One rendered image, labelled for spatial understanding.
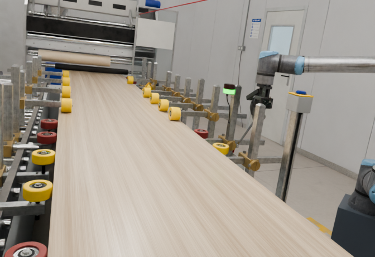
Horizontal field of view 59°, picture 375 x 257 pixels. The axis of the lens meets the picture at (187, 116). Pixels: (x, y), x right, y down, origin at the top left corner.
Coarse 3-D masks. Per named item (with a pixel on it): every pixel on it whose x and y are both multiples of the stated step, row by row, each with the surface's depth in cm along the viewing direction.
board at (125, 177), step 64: (64, 128) 156; (128, 128) 170; (64, 192) 95; (128, 192) 99; (192, 192) 105; (256, 192) 111; (64, 256) 68; (128, 256) 70; (192, 256) 73; (256, 256) 76; (320, 256) 79
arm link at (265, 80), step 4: (256, 76) 166; (260, 76) 164; (264, 76) 163; (268, 76) 163; (272, 76) 164; (256, 80) 166; (260, 80) 164; (264, 80) 163; (268, 80) 163; (272, 80) 164; (264, 84) 165; (268, 84) 163; (272, 84) 165
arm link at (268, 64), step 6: (264, 54) 162; (270, 54) 160; (276, 54) 161; (258, 60) 166; (264, 60) 162; (270, 60) 161; (276, 60) 160; (258, 66) 165; (264, 66) 162; (270, 66) 161; (276, 66) 161; (258, 72) 165; (264, 72) 162; (270, 72) 162
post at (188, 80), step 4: (188, 80) 245; (188, 84) 246; (184, 88) 249; (188, 88) 247; (184, 92) 249; (188, 92) 248; (184, 96) 249; (188, 96) 248; (184, 108) 250; (184, 120) 252
